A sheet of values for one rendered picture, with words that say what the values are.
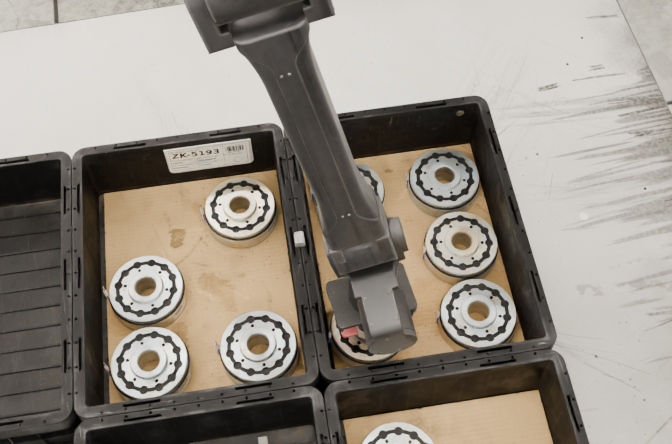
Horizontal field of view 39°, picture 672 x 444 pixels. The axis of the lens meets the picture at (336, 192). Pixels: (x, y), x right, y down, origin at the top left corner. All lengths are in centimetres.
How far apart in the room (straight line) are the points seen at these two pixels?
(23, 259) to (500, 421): 71
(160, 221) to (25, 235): 20
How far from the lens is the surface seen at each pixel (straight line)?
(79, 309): 126
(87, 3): 289
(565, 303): 151
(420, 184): 139
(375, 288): 106
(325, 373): 118
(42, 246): 144
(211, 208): 138
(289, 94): 82
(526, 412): 129
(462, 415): 128
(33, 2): 294
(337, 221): 96
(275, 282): 135
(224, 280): 136
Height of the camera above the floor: 203
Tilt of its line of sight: 58 degrees down
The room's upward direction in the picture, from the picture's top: 2 degrees counter-clockwise
